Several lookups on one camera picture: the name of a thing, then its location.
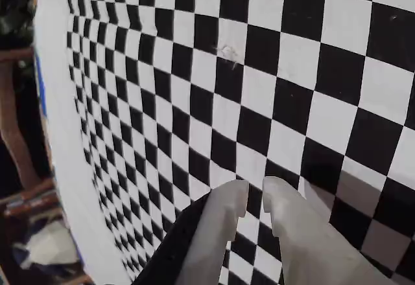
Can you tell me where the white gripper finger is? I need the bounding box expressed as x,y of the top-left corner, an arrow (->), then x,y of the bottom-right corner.
263,176 -> 395,285

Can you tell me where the orange spined book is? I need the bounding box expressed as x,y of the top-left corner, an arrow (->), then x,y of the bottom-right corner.
5,199 -> 62,216

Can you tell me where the black white checkered cloth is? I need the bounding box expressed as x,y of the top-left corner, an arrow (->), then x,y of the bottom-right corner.
33,0 -> 415,285

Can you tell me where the blue tape strip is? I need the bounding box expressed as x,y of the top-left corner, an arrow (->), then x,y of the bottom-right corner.
33,53 -> 49,127

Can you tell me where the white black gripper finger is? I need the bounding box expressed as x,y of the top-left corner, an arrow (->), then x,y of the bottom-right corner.
132,179 -> 250,285

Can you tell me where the green pothos plant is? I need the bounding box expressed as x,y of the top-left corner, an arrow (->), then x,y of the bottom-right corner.
0,0 -> 36,51

